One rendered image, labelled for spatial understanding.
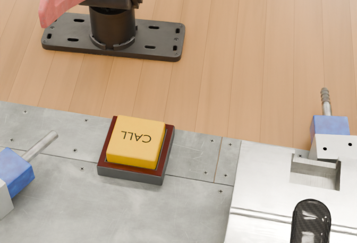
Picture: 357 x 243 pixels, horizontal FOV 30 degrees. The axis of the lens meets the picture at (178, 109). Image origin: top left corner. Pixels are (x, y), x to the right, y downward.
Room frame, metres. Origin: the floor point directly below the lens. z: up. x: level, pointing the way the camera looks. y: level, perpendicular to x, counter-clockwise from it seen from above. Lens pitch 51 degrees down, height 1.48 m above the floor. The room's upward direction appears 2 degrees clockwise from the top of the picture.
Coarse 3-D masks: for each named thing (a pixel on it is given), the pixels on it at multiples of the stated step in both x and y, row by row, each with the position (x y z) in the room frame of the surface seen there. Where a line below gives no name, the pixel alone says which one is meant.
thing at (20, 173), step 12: (36, 144) 0.47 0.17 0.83; (48, 144) 0.47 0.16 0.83; (0, 156) 0.45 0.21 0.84; (12, 156) 0.45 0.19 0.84; (24, 156) 0.45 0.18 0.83; (0, 168) 0.43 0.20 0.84; (12, 168) 0.43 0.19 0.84; (24, 168) 0.43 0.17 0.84; (0, 180) 0.40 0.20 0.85; (12, 180) 0.41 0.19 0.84; (24, 180) 0.42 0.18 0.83; (0, 192) 0.39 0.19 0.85; (12, 192) 0.41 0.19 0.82; (0, 204) 0.39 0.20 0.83; (12, 204) 0.40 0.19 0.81; (0, 216) 0.38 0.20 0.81
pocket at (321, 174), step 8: (296, 160) 0.43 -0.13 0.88; (304, 160) 0.43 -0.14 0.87; (312, 160) 0.43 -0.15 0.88; (296, 168) 0.42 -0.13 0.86; (304, 168) 0.42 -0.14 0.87; (312, 168) 0.42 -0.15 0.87; (320, 168) 0.42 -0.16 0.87; (328, 168) 0.42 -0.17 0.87; (336, 168) 0.42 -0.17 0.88; (296, 176) 0.41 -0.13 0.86; (304, 176) 0.41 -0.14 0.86; (312, 176) 0.41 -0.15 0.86; (320, 176) 0.41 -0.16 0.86; (328, 176) 0.41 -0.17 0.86; (336, 176) 0.41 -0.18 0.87; (304, 184) 0.40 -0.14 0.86; (312, 184) 0.40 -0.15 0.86; (320, 184) 0.40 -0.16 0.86; (328, 184) 0.40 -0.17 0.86; (336, 184) 0.40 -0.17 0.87
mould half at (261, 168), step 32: (256, 160) 0.41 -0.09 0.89; (288, 160) 0.42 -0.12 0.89; (352, 160) 0.42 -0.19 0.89; (256, 192) 0.37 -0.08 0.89; (288, 192) 0.38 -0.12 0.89; (320, 192) 0.38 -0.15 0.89; (352, 192) 0.38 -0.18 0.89; (256, 224) 0.34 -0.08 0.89; (288, 224) 0.34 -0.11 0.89; (352, 224) 0.34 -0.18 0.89
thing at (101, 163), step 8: (112, 120) 0.52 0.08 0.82; (112, 128) 0.51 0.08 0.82; (168, 128) 0.51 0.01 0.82; (168, 136) 0.50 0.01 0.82; (104, 144) 0.48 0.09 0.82; (168, 144) 0.48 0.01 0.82; (104, 152) 0.47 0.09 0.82; (104, 160) 0.46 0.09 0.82; (160, 160) 0.46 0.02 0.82; (120, 168) 0.45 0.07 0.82; (128, 168) 0.45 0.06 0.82; (136, 168) 0.45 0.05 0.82; (160, 168) 0.45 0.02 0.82; (160, 176) 0.44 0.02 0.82
